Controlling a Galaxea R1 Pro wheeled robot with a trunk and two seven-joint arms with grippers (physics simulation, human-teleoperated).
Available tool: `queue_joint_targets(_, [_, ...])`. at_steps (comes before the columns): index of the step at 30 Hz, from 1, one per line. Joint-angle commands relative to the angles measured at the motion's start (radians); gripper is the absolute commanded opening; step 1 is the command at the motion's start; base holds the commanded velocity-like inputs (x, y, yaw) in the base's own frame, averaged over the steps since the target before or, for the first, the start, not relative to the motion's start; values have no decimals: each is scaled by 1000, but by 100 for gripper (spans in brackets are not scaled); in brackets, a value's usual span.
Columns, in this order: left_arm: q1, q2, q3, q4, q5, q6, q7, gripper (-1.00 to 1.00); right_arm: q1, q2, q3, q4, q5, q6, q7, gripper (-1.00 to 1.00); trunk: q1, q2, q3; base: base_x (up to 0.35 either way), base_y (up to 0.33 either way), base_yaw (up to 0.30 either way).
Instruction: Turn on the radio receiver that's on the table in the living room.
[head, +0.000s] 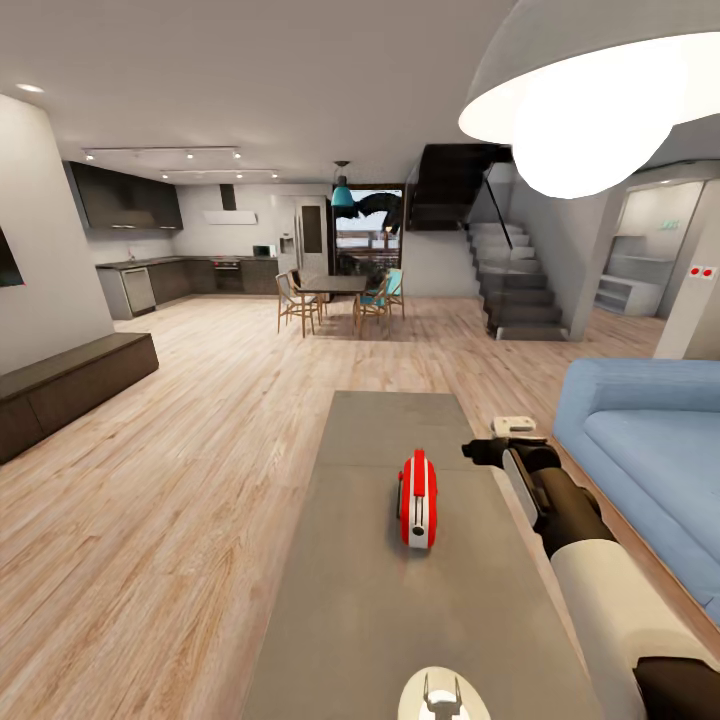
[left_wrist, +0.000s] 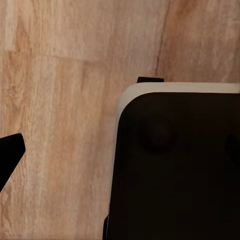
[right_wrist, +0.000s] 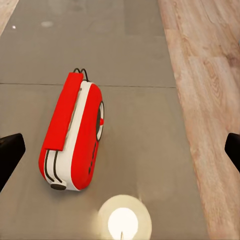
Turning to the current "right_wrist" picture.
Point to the coffee table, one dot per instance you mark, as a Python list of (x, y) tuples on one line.
[(144, 185)]

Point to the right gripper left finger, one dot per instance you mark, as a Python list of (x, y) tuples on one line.
[(12, 149)]

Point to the radio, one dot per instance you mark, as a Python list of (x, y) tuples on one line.
[(68, 154)]

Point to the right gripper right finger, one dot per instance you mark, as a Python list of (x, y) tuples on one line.
[(232, 148)]

